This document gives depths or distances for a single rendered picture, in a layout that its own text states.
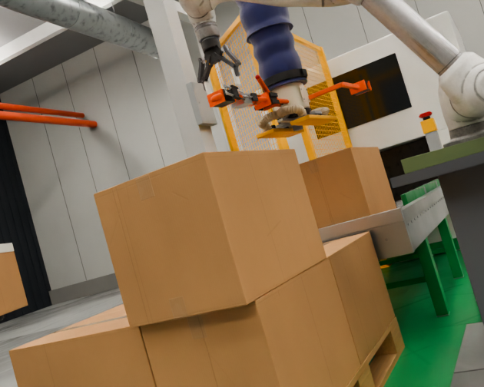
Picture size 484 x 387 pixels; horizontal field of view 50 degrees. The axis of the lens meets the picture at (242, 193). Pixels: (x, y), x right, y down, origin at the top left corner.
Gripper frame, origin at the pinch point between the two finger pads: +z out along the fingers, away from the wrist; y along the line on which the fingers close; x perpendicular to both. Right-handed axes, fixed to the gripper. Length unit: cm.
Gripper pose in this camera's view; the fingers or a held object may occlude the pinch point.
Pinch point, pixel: (223, 89)
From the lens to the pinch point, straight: 209.0
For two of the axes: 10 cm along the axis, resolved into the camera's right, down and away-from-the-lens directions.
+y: -8.1, 2.6, 5.3
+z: 2.8, 9.6, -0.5
